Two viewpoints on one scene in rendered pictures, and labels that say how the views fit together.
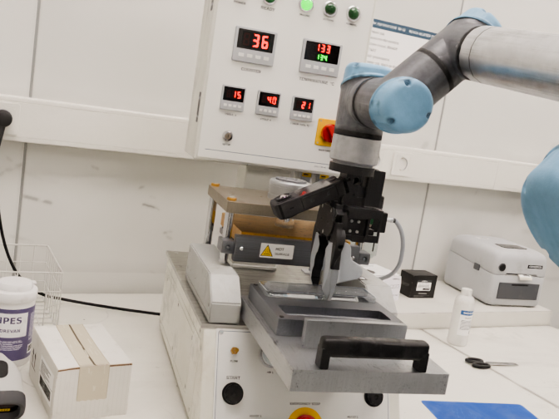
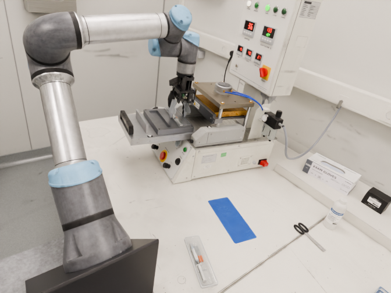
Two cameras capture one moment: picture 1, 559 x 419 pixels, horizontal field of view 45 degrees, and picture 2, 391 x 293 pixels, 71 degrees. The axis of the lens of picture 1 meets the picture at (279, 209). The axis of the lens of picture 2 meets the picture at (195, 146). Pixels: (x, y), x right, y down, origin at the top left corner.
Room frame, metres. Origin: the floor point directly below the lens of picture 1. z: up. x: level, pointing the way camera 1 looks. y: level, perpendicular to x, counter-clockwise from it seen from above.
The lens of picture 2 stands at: (0.89, -1.19, 1.52)
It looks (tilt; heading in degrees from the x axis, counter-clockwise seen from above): 31 degrees down; 76
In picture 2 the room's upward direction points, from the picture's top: 10 degrees clockwise
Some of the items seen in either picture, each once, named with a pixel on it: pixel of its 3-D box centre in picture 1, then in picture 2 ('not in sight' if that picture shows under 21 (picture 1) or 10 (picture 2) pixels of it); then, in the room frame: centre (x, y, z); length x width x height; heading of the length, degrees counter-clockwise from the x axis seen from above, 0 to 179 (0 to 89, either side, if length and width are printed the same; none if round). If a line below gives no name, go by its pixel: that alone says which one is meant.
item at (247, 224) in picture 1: (289, 223); (221, 101); (1.26, -0.02, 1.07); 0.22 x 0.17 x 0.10; 108
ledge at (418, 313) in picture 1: (410, 302); (367, 207); (1.93, -0.42, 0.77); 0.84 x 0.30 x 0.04; 119
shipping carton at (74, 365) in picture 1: (78, 368); not in sight; (1.09, 0.29, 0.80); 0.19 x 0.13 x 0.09; 29
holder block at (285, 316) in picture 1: (324, 311); (167, 120); (1.01, -0.09, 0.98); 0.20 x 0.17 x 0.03; 108
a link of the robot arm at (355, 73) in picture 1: (364, 101); (188, 47); (1.06, -0.10, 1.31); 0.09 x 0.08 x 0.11; 18
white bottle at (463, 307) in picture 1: (462, 316); (336, 213); (1.68, -0.50, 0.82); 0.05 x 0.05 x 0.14
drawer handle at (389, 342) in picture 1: (373, 353); (126, 121); (0.84, -0.15, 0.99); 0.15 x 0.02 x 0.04; 108
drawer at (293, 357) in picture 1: (333, 329); (157, 123); (0.97, -0.11, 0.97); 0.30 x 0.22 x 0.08; 18
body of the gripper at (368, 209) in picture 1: (349, 203); (184, 87); (1.06, -0.11, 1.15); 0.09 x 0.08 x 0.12; 107
